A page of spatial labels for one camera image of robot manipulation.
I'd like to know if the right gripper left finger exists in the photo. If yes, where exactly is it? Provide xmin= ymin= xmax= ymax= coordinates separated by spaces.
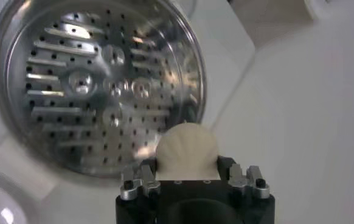
xmin=119 ymin=158 xmax=162 ymax=201

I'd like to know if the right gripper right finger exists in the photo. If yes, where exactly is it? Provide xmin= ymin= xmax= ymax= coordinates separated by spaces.
xmin=218 ymin=156 xmax=271 ymax=200

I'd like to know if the white steamed baozi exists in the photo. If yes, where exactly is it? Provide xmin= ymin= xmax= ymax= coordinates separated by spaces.
xmin=154 ymin=122 xmax=221 ymax=181

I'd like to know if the stainless steel steamer basket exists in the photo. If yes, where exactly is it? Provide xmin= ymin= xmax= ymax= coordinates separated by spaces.
xmin=0 ymin=0 xmax=208 ymax=179

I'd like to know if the cream electric cooker pot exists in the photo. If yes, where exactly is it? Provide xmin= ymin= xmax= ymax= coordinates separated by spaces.
xmin=0 ymin=0 xmax=257 ymax=208

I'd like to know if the white round plate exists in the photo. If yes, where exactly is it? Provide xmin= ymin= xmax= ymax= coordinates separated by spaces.
xmin=0 ymin=178 xmax=40 ymax=224

